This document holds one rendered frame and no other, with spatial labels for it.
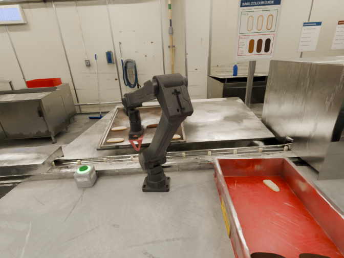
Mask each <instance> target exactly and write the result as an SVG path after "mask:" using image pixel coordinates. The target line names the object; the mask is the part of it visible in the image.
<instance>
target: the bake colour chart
mask: <svg viewBox="0 0 344 258"><path fill-rule="evenodd" d="M282 5H283V0H239V2H238V15H237V23H236V35H235V49H234V61H253V60H272V59H274V54H275V47H276V41H277V35H278V28H279V24H280V17H281V11H282Z"/></svg>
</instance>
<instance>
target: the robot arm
mask: <svg viewBox="0 0 344 258"><path fill-rule="evenodd" d="M143 85H144V86H142V87H140V88H138V89H137V90H135V91H133V92H129V93H125V94H124V95H123V97H122V98H121V100H122V105H123V106H124V108H123V112H124V113H125V114H126V115H127V116H128V117H129V121H130V128H131V129H130V131H129V134H128V136H129V138H128V140H129V142H130V143H131V144H132V146H133V147H134V148H135V150H136V151H139V150H140V146H141V143H142V140H143V135H144V131H145V129H144V126H143V125H142V124H141V116H140V109H138V108H139V107H142V104H143V103H144V102H148V101H151V100H154V99H157V101H158V103H159V105H160V107H161V109H162V115H161V118H160V121H159V123H158V126H157V129H156V131H155V134H154V136H153V139H152V142H151V144H150V146H149V147H148V148H147V150H146V151H145V152H142V153H139V154H138V159H139V163H140V166H141V168H142V170H143V171H145V170H147V177H145V179H144V182H143V185H142V191H143V192H169V189H170V177H166V175H165V174H164V170H163V168H162V165H163V164H164V163H166V155H167V151H166V149H167V147H168V145H169V144H170V142H171V140H172V138H173V136H174V135H175V133H176V131H177V129H178V128H179V126H180V124H181V123H182V122H183V121H184V120H185V119H186V118H187V117H188V116H191V115H192V114H193V112H194V109H193V107H192V103H191V100H190V96H189V93H188V90H187V87H188V80H187V78H186V76H182V74H180V73H174V74H165V75H156V76H153V78H152V79H151V80H148V81H146V82H145V83H143ZM173 94H174V96H173ZM136 135H138V136H141V138H138V137H137V136H136ZM133 141H137V143H138V144H139V146H138V148H137V147H136V146H135V144H134V142H133Z"/></svg>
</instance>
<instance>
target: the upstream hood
mask: <svg viewBox="0 0 344 258"><path fill-rule="evenodd" d="M60 157H64V154H63V151H62V147H61V146H47V147H31V148H15V149H0V176H11V175H27V174H42V173H46V172H47V171H48V170H49V169H50V168H51V167H52V165H51V163H52V162H53V161H54V160H55V159H56V158H60Z"/></svg>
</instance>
